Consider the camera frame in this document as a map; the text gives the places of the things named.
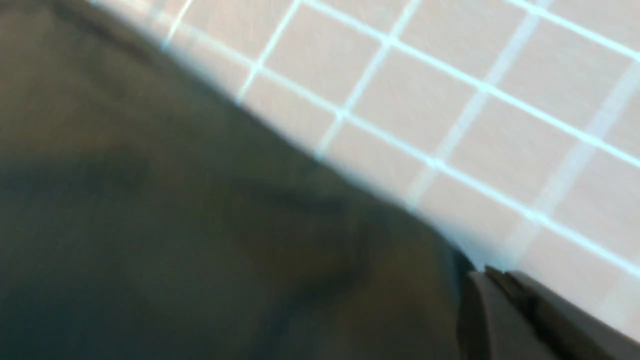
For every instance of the pink grid tablecloth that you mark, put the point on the pink grid tablecloth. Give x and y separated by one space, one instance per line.
512 123

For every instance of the dark gray long-sleeve top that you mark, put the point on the dark gray long-sleeve top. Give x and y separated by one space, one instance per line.
146 216

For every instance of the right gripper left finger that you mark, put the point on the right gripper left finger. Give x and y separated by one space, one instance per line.
489 327

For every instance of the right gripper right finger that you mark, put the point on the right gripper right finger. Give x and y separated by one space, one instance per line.
570 332

